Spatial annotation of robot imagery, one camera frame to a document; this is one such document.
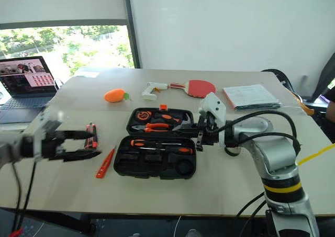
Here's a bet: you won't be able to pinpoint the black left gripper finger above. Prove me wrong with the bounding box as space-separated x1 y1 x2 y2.
58 130 94 141
49 149 103 163

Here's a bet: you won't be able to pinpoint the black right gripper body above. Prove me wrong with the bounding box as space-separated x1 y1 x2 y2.
196 111 226 146

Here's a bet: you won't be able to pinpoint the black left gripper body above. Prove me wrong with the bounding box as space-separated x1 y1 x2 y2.
39 129 66 161

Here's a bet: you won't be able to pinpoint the red black bit holder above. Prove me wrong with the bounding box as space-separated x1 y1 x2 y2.
84 122 99 149

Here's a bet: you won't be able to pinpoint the black plastic tool case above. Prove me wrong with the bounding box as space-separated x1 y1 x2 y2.
113 104 198 180

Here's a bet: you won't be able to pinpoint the orange black utility knife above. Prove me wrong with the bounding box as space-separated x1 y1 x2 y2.
153 112 182 125

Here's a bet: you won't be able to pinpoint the red table tennis paddle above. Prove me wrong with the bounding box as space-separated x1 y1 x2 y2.
169 79 218 99

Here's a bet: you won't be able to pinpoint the orange black tape measure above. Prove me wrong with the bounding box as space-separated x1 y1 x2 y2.
136 110 153 121

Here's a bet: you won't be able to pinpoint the orange carrot toy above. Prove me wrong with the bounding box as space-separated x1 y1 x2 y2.
104 88 132 103

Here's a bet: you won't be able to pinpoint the white booklet in plastic sleeve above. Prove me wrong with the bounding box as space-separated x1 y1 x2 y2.
222 83 283 111

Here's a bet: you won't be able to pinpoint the open dark laptop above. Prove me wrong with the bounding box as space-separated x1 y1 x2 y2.
0 55 59 125

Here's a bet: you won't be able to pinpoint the orange chair part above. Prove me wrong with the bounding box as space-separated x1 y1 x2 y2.
295 92 315 117

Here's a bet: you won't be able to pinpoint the white roller blind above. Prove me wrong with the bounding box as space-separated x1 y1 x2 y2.
0 0 129 25

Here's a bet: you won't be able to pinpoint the orange black handled screwdriver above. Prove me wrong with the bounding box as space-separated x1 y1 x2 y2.
138 146 195 155
130 139 183 148

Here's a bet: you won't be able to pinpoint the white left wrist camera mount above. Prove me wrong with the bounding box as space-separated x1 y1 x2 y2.
30 114 62 162

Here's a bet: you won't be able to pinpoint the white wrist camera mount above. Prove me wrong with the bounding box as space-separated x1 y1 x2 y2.
30 114 62 162
198 91 227 129

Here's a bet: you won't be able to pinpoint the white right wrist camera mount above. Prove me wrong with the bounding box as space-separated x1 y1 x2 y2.
198 91 227 129

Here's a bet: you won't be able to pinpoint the orange handled pliers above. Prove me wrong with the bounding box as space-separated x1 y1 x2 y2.
131 122 174 133

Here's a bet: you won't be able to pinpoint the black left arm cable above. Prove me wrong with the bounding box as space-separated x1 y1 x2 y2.
12 160 37 237

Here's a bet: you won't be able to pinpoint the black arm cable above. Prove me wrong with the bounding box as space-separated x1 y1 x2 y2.
209 109 302 156
12 160 37 237

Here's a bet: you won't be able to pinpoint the black table frame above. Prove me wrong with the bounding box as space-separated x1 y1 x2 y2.
0 207 96 235

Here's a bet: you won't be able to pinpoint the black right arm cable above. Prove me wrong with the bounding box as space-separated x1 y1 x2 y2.
209 109 302 156

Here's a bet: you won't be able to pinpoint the thin white cable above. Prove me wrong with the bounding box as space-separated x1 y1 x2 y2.
174 215 184 237

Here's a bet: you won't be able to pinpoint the black window frame post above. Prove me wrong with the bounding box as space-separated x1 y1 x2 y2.
122 0 141 70

